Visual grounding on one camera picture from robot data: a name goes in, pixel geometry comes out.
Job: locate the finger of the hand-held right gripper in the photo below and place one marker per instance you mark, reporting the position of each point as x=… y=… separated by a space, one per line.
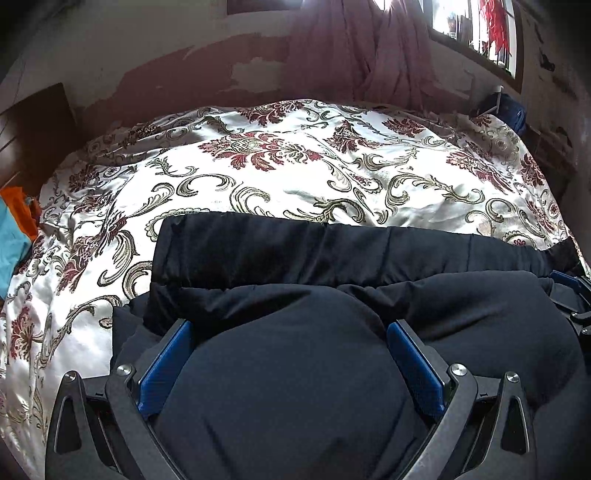
x=567 y=279

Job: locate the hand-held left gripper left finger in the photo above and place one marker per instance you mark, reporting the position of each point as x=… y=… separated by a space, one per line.
x=166 y=369

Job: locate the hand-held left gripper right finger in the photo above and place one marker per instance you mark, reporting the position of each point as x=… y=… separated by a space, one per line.
x=415 y=369

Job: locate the black padded jacket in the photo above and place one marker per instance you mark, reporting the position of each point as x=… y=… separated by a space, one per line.
x=295 y=350

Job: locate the blue bag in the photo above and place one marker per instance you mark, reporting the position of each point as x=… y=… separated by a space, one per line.
x=510 y=110

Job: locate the orange blue brown folded blanket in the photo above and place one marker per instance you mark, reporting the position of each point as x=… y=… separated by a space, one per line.
x=14 y=230

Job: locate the floral satin bedspread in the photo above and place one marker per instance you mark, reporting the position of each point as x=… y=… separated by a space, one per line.
x=295 y=170

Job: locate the red hanging cloth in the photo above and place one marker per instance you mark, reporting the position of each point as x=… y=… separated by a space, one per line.
x=496 y=21

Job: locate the window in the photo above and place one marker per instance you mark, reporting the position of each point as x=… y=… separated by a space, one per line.
x=466 y=27

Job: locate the dark wooden headboard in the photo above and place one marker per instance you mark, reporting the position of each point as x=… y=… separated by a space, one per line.
x=32 y=124

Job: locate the pink curtain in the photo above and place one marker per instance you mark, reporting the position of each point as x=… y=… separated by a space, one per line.
x=360 y=50

